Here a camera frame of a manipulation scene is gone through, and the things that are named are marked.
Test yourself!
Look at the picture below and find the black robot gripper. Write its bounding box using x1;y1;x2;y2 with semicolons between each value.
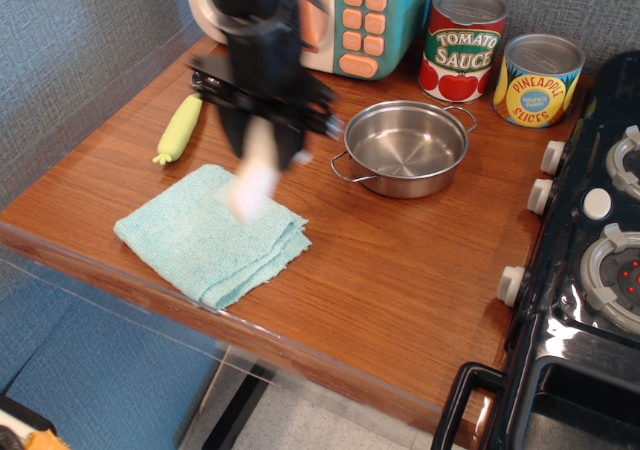
190;25;343;170

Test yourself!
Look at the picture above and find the white brown plush mushroom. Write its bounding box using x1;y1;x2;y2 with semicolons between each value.
229;116;283;222

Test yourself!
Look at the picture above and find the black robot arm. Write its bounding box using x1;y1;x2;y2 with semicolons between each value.
191;0;342;171

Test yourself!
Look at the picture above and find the light blue folded rag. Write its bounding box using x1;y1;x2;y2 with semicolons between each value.
114;164;311;310

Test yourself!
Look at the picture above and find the small steel pot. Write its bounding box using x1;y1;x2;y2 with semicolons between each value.
330;100;478;199

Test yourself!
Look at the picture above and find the toy teal microwave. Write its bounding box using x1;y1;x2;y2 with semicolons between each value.
189;0;430;80

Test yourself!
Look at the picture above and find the tomato sauce can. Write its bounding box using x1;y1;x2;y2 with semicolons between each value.
419;0;508;103

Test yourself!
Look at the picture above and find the pineapple slices can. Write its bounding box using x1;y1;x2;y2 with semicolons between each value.
493;33;585;129

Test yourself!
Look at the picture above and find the orange fuzzy object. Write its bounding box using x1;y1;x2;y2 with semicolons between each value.
1;426;70;450

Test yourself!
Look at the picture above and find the black toy stove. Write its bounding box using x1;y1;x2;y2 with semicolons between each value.
432;51;639;449

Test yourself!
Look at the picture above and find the green handled metal spoon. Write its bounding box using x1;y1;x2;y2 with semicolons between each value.
152;70;205;166

